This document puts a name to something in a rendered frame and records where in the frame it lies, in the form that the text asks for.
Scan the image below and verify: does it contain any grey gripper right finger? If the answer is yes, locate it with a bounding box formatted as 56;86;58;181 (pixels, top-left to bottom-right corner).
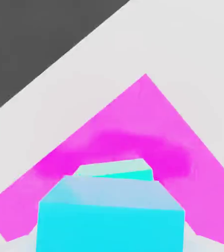
183;221;224;252

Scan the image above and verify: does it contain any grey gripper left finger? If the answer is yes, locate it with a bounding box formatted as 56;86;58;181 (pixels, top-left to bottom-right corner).
4;224;38;252

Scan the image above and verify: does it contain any small cyan cube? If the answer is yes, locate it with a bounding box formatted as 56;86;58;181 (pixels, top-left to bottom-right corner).
36;175;186;252

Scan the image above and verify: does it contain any small turquoise cube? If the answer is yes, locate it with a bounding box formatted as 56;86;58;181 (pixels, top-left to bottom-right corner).
73;158;154;182

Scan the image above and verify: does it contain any large magenta box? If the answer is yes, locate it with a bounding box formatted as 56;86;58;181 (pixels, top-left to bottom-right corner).
0;73;224;250

